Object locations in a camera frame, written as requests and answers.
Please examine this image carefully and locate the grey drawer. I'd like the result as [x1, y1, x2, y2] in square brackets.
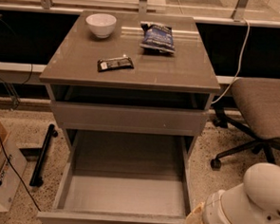
[38, 130, 194, 224]
[51, 101, 209, 136]

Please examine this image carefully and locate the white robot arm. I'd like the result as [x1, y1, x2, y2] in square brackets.
[183, 162, 280, 224]

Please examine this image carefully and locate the grey drawer cabinet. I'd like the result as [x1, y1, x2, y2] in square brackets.
[40, 11, 219, 150]

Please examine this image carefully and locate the brown office chair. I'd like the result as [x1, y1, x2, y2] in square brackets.
[210, 78, 280, 170]

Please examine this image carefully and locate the black metal bar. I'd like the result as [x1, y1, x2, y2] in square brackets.
[29, 123, 58, 187]

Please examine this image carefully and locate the black snack bar wrapper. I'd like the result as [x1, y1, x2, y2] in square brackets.
[97, 55, 134, 72]

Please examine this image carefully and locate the blue chip bag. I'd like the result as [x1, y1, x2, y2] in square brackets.
[140, 22, 176, 53]

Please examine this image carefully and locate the white printed box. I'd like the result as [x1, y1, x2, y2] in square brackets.
[0, 136, 27, 213]

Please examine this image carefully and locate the white ceramic bowl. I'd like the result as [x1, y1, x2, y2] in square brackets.
[85, 13, 117, 38]

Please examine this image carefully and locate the white cable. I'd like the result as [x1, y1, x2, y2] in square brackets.
[211, 17, 252, 108]

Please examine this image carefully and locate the black cable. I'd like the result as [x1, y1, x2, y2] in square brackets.
[0, 118, 48, 213]

